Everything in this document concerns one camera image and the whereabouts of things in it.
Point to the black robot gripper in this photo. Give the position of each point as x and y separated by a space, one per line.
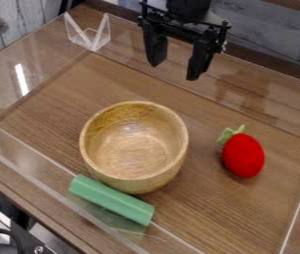
184 19

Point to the red felt strawberry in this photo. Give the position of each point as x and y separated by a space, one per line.
243 153

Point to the wooden bowl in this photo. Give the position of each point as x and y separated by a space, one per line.
133 144

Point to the clear acrylic tray walls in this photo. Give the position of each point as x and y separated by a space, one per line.
211 212

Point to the green rectangular block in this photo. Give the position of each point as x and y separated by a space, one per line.
114 200

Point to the black equipment bottom left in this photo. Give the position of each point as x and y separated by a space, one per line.
18 241

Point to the clear acrylic corner bracket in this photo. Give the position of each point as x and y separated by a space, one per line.
89 38

